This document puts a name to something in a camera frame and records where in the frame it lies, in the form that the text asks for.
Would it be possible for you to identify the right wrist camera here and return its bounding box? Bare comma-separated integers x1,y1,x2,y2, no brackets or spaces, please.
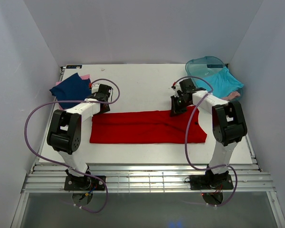
171,82,181,97

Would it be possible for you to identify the red t shirt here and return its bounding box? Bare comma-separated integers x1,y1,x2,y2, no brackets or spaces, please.
89,106,195,144

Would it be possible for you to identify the navy blue folded t shirt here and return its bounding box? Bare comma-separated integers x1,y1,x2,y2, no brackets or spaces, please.
49,72,92,110

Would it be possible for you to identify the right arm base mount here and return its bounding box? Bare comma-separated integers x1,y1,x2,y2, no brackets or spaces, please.
184,175,234,190

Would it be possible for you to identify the salmon pink t shirt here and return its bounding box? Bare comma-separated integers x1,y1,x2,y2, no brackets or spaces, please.
222,91,240,101

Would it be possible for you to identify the teal plastic bin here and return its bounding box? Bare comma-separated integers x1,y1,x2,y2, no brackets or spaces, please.
185,56,243,101

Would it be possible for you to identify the pink folded t shirt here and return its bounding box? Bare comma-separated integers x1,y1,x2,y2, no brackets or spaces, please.
56,74,91,111

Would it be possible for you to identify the blue label sticker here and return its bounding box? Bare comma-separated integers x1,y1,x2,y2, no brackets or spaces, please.
66,65,82,69

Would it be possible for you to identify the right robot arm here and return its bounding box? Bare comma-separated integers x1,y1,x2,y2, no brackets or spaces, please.
171,76,247,190

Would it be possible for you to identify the aluminium rail frame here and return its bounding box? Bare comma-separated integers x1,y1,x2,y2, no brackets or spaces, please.
11,64,285,228

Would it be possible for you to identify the turquoise t shirt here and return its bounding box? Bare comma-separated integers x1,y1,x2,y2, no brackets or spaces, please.
195,67,244,99

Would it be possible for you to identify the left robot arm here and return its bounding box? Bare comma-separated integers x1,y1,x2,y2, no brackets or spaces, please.
47,84,113,180

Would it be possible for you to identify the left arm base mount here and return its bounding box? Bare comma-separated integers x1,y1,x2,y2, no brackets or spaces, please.
64,176,106,191

